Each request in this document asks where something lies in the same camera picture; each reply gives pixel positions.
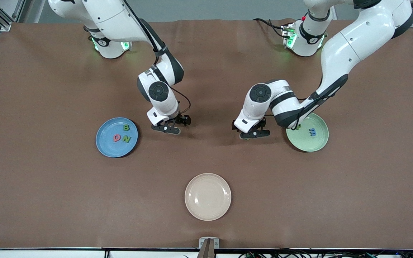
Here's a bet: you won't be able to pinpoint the green plate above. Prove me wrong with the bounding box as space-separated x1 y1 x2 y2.
286 113 329 152

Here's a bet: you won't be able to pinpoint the blue plate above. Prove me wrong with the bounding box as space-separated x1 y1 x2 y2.
96 117 138 158

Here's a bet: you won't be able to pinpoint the beige plate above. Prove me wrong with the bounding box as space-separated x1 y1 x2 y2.
184 173 232 221

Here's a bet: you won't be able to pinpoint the black table edge strip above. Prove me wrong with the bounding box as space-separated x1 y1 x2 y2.
0 247 413 252

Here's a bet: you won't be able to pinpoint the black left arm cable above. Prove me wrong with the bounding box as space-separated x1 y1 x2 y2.
264 73 348 130

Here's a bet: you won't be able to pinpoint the black left base cable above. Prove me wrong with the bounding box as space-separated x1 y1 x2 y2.
252 18 286 38

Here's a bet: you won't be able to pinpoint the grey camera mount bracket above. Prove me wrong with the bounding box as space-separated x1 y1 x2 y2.
199 236 220 258

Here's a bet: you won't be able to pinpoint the tangled black floor cables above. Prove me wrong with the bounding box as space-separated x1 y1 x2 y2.
238 248 413 258

